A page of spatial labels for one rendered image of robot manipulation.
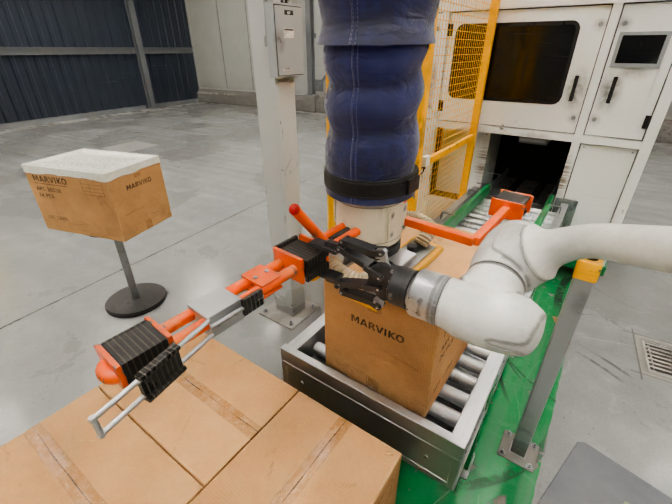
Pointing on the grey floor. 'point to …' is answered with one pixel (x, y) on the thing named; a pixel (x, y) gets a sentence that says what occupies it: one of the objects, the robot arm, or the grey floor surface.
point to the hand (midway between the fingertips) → (324, 259)
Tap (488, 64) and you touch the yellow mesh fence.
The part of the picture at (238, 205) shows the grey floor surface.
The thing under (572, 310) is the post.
